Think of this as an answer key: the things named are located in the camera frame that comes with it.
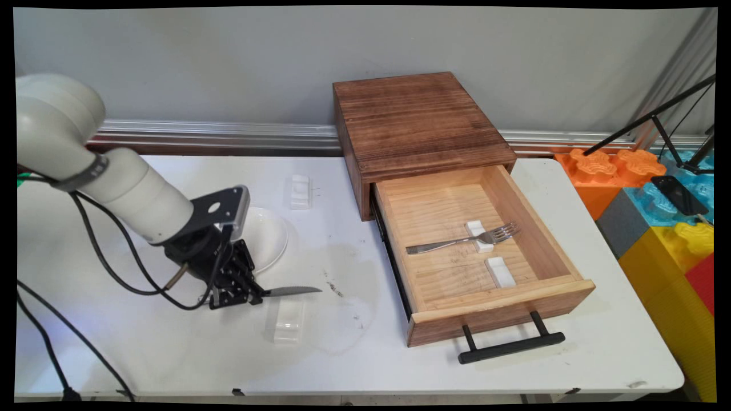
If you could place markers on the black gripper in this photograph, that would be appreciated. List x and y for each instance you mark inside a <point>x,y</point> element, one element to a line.
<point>200,254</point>

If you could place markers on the steel table knife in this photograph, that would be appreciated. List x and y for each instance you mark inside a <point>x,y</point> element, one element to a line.
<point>294,291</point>

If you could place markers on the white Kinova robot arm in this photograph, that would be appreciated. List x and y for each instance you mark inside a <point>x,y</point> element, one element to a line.
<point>131,194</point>

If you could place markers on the white round plate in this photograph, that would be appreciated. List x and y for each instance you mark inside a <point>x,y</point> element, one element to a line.
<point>268,237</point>

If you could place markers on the clear plastic cutlery rest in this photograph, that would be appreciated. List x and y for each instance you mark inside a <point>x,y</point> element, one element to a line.
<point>288,325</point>

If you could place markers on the white cutlery rest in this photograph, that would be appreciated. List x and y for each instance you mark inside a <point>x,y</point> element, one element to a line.
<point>485,247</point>
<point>300,191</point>
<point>501,273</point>

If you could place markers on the light wooden drawer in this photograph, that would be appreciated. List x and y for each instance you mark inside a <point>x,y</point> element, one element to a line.
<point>440,217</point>

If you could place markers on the steel fork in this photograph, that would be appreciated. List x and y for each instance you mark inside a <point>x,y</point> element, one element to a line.
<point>451,244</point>

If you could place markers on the red and green object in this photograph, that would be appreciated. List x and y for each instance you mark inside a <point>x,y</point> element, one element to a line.
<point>21,180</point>

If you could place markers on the dark wooden drawer cabinet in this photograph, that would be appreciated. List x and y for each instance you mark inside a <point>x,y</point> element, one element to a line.
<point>417,120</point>

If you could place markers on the orange giant building block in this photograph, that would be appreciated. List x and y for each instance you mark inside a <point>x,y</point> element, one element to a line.
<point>599,171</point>

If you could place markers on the grey giant building block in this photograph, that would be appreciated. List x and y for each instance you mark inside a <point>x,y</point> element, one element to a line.
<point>625,225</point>

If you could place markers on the blue giant building block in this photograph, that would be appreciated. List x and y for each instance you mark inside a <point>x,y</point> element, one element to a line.
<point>651,208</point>

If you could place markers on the black tripod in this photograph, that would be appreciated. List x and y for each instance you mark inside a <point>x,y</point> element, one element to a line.
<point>645,119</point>

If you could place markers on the black phone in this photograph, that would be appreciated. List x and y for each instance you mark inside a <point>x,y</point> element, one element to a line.
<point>678,194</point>

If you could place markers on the red giant building block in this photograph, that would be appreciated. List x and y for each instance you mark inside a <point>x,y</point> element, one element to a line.
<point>703,282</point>

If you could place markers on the grey curtain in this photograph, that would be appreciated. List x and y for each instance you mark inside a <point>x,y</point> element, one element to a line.
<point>685,68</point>

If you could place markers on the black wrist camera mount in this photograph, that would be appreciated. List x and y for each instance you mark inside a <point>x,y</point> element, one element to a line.
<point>225,208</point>

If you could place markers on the aluminium wall rail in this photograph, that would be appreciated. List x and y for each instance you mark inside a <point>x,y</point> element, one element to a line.
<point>228,135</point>

